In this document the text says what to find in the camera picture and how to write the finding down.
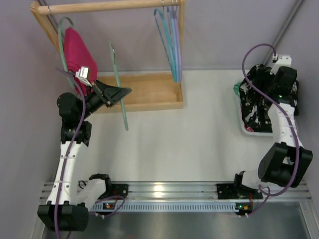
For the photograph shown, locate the green hanger with trousers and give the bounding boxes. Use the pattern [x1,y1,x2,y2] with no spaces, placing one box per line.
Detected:
[108,41,130,131]

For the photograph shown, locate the black white patterned trousers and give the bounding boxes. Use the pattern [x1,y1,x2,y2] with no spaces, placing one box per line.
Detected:
[240,64,299,132]

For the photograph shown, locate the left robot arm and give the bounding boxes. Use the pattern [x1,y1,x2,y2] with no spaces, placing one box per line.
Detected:
[37,80,132,238]

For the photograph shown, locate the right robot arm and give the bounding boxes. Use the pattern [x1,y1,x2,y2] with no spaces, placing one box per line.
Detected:
[243,66,313,198]

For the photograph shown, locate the green hanger with pink garment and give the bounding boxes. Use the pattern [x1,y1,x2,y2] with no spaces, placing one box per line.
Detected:
[57,16,85,96]

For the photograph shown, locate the teal hanger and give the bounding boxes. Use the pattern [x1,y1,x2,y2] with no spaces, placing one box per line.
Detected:
[154,8,177,82]

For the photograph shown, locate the blue hanger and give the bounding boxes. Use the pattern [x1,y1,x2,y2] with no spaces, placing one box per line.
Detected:
[166,6,178,82]

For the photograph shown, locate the lilac hanger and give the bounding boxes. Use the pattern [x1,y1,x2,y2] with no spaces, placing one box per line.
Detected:
[173,9,182,82]

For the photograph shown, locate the wooden clothes rack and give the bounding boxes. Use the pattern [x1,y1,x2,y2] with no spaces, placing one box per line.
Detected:
[29,0,184,112]

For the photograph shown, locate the pink garment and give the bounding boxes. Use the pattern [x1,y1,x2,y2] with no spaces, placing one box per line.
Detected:
[63,27,98,82]

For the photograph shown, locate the white laundry basket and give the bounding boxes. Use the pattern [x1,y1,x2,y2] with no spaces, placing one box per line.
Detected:
[233,82,272,137]

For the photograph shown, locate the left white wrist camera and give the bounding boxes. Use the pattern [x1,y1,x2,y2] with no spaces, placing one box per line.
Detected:
[75,66,92,87]

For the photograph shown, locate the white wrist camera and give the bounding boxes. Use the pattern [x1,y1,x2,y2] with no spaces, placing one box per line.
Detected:
[75,66,92,87]
[270,53,292,75]

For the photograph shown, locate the aluminium mounting rail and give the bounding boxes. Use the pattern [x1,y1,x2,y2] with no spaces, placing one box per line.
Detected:
[40,181,312,201]

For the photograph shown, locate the grey slotted cable duct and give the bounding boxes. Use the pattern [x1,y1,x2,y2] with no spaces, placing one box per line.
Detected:
[91,201,250,213]

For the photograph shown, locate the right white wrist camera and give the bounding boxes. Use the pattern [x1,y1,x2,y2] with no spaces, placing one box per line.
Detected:
[270,53,292,75]

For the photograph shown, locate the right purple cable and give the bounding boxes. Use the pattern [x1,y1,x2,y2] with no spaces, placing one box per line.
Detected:
[243,43,300,217]

